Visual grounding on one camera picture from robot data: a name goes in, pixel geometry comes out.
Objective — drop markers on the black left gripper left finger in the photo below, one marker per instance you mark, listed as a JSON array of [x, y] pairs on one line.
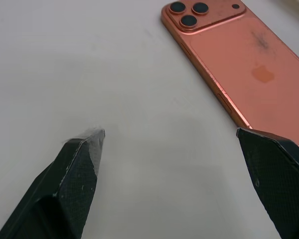
[[64, 189]]

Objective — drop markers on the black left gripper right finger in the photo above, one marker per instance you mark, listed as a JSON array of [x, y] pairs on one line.
[[281, 179]]

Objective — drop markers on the orange smartphone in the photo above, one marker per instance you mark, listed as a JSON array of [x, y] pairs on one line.
[[244, 62]]

